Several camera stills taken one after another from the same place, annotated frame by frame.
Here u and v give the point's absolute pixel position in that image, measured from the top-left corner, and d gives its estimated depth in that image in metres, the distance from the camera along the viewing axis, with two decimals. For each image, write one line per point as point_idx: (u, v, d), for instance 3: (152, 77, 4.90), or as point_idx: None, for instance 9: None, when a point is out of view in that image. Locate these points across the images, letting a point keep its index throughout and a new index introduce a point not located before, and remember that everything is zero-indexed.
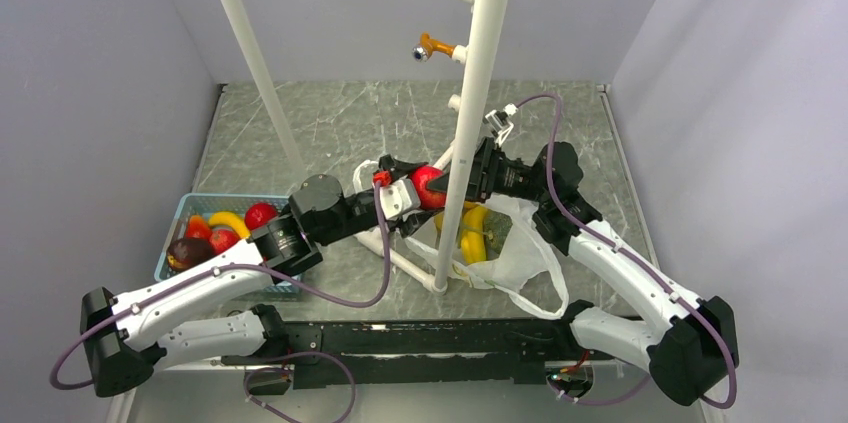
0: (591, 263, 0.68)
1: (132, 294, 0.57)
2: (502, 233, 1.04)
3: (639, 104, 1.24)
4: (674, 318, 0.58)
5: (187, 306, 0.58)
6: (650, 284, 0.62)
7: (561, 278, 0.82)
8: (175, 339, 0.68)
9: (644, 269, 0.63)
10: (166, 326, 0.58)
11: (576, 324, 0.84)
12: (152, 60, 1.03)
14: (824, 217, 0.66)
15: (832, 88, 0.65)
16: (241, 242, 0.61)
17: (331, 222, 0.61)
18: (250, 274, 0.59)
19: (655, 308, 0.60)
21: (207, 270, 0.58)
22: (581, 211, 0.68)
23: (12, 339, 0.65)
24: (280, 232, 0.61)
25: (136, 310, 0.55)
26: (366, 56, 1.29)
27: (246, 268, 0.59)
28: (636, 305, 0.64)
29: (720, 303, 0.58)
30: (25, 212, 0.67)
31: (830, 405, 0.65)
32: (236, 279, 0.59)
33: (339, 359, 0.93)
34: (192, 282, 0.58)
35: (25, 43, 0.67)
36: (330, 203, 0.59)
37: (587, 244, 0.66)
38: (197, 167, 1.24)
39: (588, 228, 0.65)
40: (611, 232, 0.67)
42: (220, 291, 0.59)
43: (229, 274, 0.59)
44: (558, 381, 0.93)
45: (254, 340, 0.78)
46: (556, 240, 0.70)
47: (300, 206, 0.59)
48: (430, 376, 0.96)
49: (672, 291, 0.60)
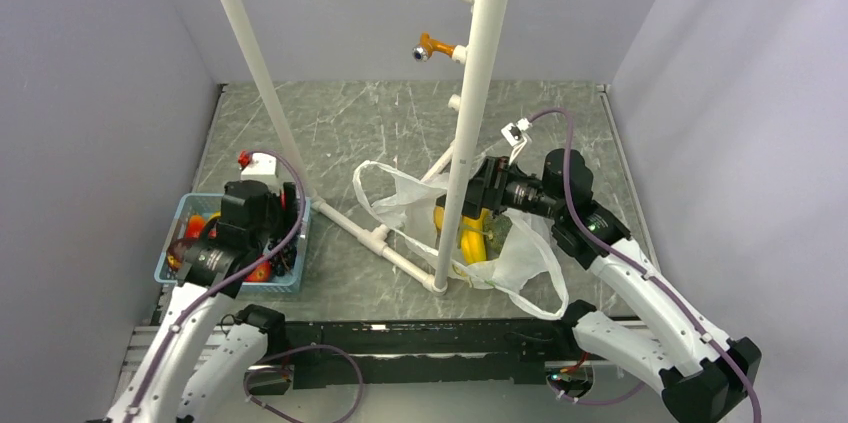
0: (615, 285, 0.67)
1: (116, 404, 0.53)
2: (502, 233, 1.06)
3: (639, 104, 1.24)
4: (705, 362, 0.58)
5: (176, 371, 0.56)
6: (680, 320, 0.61)
7: (562, 282, 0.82)
8: (190, 400, 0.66)
9: (676, 302, 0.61)
10: (172, 402, 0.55)
11: (578, 329, 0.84)
12: (152, 59, 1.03)
14: (824, 217, 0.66)
15: (832, 88, 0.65)
16: (176, 292, 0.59)
17: (260, 215, 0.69)
18: (207, 306, 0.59)
19: (684, 346, 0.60)
21: (166, 333, 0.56)
22: (608, 225, 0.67)
23: (11, 339, 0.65)
24: (206, 251, 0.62)
25: (135, 410, 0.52)
26: (367, 56, 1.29)
27: (199, 305, 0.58)
28: (659, 335, 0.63)
29: (751, 346, 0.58)
30: (24, 208, 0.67)
31: (832, 405, 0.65)
32: (198, 320, 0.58)
33: (340, 350, 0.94)
34: (165, 349, 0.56)
35: (25, 42, 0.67)
36: (260, 192, 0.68)
37: (615, 267, 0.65)
38: (197, 167, 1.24)
39: (616, 250, 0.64)
40: (640, 254, 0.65)
42: (194, 339, 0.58)
43: (188, 320, 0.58)
44: (558, 381, 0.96)
45: (255, 345, 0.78)
46: (579, 254, 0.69)
47: (234, 202, 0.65)
48: (429, 376, 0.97)
49: (705, 332, 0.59)
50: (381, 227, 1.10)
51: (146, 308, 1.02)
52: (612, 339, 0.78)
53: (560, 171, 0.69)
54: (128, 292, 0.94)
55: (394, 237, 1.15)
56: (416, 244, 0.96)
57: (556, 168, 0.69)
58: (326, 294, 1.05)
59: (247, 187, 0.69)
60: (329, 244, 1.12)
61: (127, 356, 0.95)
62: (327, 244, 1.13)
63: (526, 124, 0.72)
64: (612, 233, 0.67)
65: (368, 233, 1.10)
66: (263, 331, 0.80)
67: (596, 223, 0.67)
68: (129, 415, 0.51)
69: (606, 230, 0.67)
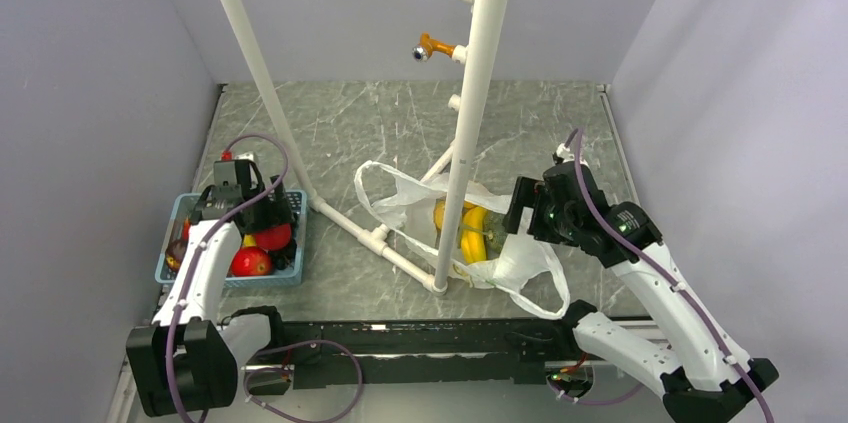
0: (636, 289, 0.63)
1: (163, 310, 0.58)
2: (502, 233, 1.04)
3: (639, 104, 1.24)
4: (726, 384, 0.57)
5: (213, 277, 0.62)
6: (706, 339, 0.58)
7: (564, 283, 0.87)
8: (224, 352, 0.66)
9: (703, 319, 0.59)
10: (212, 307, 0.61)
11: (578, 331, 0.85)
12: (153, 59, 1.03)
14: (824, 216, 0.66)
15: (831, 88, 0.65)
16: (193, 229, 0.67)
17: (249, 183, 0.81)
18: (225, 229, 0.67)
19: (705, 364, 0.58)
21: (195, 250, 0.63)
22: (639, 227, 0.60)
23: (10, 339, 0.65)
24: (209, 204, 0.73)
25: (184, 303, 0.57)
26: (367, 56, 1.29)
27: (220, 227, 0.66)
28: (677, 346, 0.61)
29: (770, 367, 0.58)
30: (24, 207, 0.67)
31: (834, 406, 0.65)
32: (220, 238, 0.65)
33: (341, 347, 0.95)
34: (200, 261, 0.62)
35: (24, 42, 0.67)
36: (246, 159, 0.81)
37: (644, 275, 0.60)
38: (197, 167, 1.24)
39: (648, 259, 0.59)
40: (670, 261, 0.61)
42: (221, 255, 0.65)
43: (212, 240, 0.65)
44: (558, 380, 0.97)
45: (261, 319, 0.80)
46: (604, 253, 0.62)
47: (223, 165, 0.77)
48: (430, 376, 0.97)
49: (730, 354, 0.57)
50: (380, 228, 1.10)
51: (146, 308, 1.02)
52: (612, 342, 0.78)
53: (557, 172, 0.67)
54: (128, 291, 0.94)
55: (394, 237, 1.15)
56: (416, 244, 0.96)
57: (557, 172, 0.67)
58: (326, 294, 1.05)
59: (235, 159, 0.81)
60: (329, 244, 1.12)
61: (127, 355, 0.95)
62: (327, 244, 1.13)
63: (566, 146, 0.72)
64: (642, 235, 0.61)
65: (368, 233, 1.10)
66: (264, 314, 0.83)
67: (627, 223, 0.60)
68: (181, 306, 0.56)
69: (637, 232, 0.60)
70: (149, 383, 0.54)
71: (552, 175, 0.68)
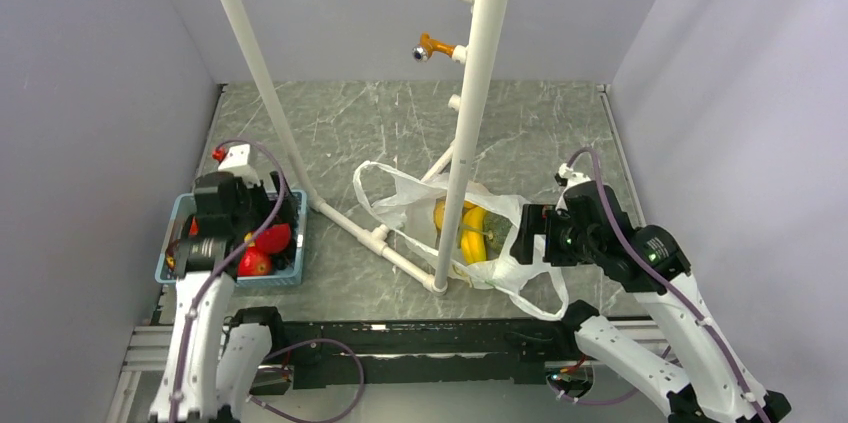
0: (658, 318, 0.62)
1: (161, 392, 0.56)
2: (502, 233, 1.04)
3: (640, 104, 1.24)
4: (741, 419, 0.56)
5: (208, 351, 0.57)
6: (726, 374, 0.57)
7: (562, 283, 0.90)
8: (228, 393, 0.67)
9: (726, 355, 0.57)
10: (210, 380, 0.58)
11: (581, 336, 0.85)
12: (153, 59, 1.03)
14: (824, 217, 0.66)
15: (831, 89, 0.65)
16: (182, 283, 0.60)
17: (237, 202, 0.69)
18: (215, 288, 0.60)
19: (722, 398, 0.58)
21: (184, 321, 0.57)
22: (667, 256, 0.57)
23: (10, 341, 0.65)
24: (194, 246, 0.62)
25: (180, 394, 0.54)
26: (367, 56, 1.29)
27: (209, 286, 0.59)
28: (694, 376, 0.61)
29: (783, 401, 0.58)
30: (24, 208, 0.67)
31: (834, 407, 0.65)
32: (211, 301, 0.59)
33: (341, 344, 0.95)
34: (190, 337, 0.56)
35: (25, 42, 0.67)
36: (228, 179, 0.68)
37: (670, 307, 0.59)
38: (197, 167, 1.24)
39: (677, 292, 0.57)
40: (697, 296, 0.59)
42: (214, 318, 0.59)
43: (202, 304, 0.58)
44: (559, 381, 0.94)
45: (262, 335, 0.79)
46: (629, 281, 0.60)
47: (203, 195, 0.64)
48: (430, 376, 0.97)
49: (748, 391, 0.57)
50: (380, 228, 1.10)
51: (146, 308, 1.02)
52: (616, 350, 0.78)
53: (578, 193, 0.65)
54: (129, 292, 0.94)
55: (394, 237, 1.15)
56: (416, 244, 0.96)
57: (578, 193, 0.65)
58: (326, 294, 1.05)
59: (216, 178, 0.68)
60: (329, 244, 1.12)
61: (127, 356, 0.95)
62: (327, 244, 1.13)
63: (568, 166, 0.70)
64: (671, 265, 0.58)
65: (368, 233, 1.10)
66: (263, 324, 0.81)
67: (655, 250, 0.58)
68: (176, 400, 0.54)
69: (666, 261, 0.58)
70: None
71: (572, 195, 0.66)
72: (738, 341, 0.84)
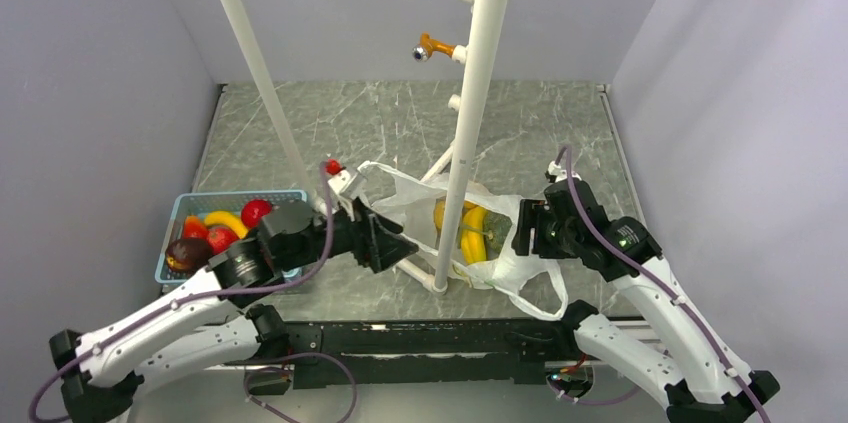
0: (635, 303, 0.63)
1: (94, 334, 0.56)
2: (502, 233, 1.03)
3: (639, 104, 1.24)
4: (727, 396, 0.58)
5: (142, 346, 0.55)
6: (706, 351, 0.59)
7: (561, 282, 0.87)
8: (156, 362, 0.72)
9: (702, 331, 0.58)
10: (133, 360, 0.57)
11: (580, 332, 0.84)
12: (152, 59, 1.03)
14: (822, 217, 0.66)
15: (831, 88, 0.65)
16: (202, 271, 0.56)
17: (298, 246, 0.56)
18: (210, 304, 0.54)
19: (706, 377, 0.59)
21: (166, 303, 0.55)
22: (641, 242, 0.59)
23: (12, 340, 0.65)
24: (240, 257, 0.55)
25: (96, 351, 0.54)
26: (367, 56, 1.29)
27: (204, 298, 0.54)
28: (678, 359, 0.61)
29: (772, 380, 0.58)
30: (24, 207, 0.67)
31: (832, 406, 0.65)
32: (195, 310, 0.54)
33: (338, 359, 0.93)
34: (146, 321, 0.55)
35: (25, 41, 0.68)
36: (300, 228, 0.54)
37: (644, 289, 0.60)
38: (197, 167, 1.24)
39: (649, 274, 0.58)
40: (669, 277, 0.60)
42: (181, 325, 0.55)
43: (187, 306, 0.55)
44: (558, 381, 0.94)
45: (246, 345, 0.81)
46: (604, 268, 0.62)
47: (268, 230, 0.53)
48: (429, 376, 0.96)
49: (730, 367, 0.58)
50: None
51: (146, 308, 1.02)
52: (615, 346, 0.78)
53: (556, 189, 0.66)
54: (129, 292, 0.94)
55: None
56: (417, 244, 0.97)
57: (556, 187, 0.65)
58: (326, 294, 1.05)
59: (290, 213, 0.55)
60: None
61: None
62: None
63: (557, 163, 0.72)
64: (642, 250, 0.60)
65: None
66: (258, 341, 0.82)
67: (626, 236, 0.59)
68: (87, 354, 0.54)
69: (637, 246, 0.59)
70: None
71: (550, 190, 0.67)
72: (737, 342, 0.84)
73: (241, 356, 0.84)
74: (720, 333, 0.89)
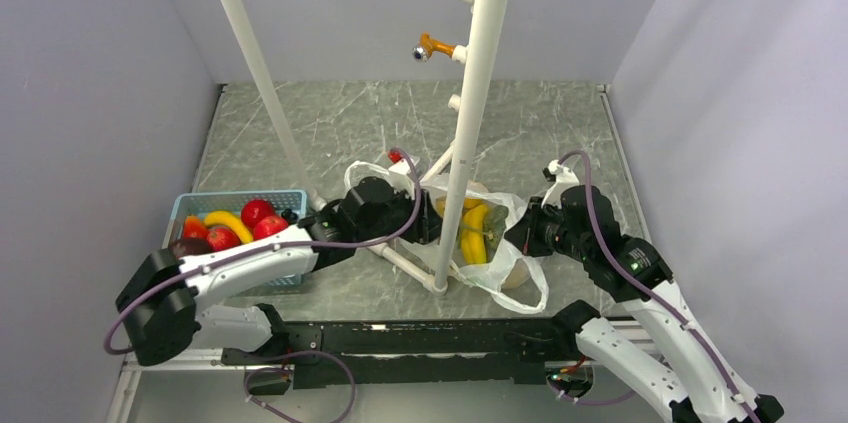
0: (645, 324, 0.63)
1: (195, 257, 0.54)
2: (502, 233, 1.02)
3: (639, 105, 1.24)
4: (732, 421, 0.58)
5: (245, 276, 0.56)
6: (715, 377, 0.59)
7: (541, 275, 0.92)
8: (207, 316, 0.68)
9: (711, 356, 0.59)
10: (221, 292, 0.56)
11: (584, 339, 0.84)
12: (152, 59, 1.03)
14: (822, 218, 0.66)
15: (832, 88, 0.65)
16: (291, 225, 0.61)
17: (374, 217, 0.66)
18: (304, 253, 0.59)
19: (713, 400, 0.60)
21: (268, 242, 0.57)
22: (651, 265, 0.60)
23: (14, 341, 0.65)
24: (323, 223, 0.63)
25: (206, 270, 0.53)
26: (367, 56, 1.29)
27: (301, 246, 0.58)
28: (685, 380, 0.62)
29: (776, 404, 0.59)
30: (24, 208, 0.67)
31: (832, 406, 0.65)
32: (292, 255, 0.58)
33: (339, 359, 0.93)
34: (253, 254, 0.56)
35: (25, 41, 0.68)
36: (383, 198, 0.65)
37: (655, 313, 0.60)
38: (197, 167, 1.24)
39: (661, 300, 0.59)
40: (682, 302, 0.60)
42: (273, 266, 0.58)
43: (286, 249, 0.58)
44: (559, 381, 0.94)
45: (261, 332, 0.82)
46: (615, 291, 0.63)
47: (356, 199, 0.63)
48: (430, 376, 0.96)
49: (738, 392, 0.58)
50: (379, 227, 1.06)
51: None
52: (617, 355, 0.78)
53: (577, 201, 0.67)
54: None
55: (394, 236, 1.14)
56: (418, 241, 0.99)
57: (574, 199, 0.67)
58: (326, 294, 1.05)
59: (375, 188, 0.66)
60: None
61: (128, 356, 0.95)
62: None
63: (559, 163, 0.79)
64: (653, 273, 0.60)
65: None
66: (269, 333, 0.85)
67: (638, 259, 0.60)
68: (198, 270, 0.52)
69: (648, 270, 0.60)
70: (134, 285, 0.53)
71: (569, 201, 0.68)
72: (738, 342, 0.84)
73: (240, 347, 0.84)
74: (720, 333, 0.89)
